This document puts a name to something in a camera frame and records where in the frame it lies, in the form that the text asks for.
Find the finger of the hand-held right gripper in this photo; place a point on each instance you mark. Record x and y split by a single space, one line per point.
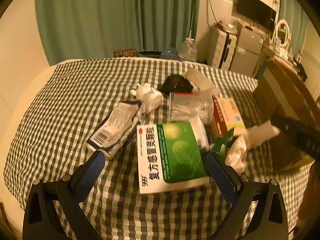
280 122

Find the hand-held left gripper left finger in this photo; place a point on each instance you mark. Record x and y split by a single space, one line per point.
91 172

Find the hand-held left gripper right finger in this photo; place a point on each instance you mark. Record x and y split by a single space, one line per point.
220 177

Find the white rounded object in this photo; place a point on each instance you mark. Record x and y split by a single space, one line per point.
261 132

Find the brown cardboard box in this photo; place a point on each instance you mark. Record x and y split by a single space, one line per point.
287 100

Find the orange and cream medicine box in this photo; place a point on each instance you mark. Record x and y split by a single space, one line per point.
230 116

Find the black white snack packet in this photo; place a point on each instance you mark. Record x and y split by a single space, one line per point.
115 127

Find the green and white medicine box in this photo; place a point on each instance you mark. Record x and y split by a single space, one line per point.
172 155

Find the crumpled white tissue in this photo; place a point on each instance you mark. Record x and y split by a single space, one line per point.
237 155

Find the small dark green box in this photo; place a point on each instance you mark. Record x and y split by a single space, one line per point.
223 141

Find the white dressing table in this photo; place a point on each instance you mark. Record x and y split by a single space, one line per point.
277 52

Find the clear zip bag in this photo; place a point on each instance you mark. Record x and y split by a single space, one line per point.
190 107

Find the checked bed sheet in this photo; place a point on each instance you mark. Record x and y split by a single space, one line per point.
62 100

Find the silver mini fridge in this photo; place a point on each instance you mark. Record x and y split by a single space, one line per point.
246 50

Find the white oval vanity mirror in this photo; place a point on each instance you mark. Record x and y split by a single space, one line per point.
282 33

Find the white suitcase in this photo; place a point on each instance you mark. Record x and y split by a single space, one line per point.
221 47

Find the narrow green curtain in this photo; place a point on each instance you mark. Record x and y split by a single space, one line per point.
295 22

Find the clear plastic bag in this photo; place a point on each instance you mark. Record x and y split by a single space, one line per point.
230 25

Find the large clear water jug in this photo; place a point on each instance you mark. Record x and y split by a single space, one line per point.
187 50

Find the floral patterned bag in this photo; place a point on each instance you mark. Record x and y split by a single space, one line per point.
125 53

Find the crushed blue plastic bottles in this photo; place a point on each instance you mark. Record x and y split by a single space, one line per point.
168 53

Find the pile of black shoes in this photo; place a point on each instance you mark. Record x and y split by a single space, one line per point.
150 54

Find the wide green curtain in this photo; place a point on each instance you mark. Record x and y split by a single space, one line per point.
100 20

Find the black wall television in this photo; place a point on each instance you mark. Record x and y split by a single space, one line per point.
255 7

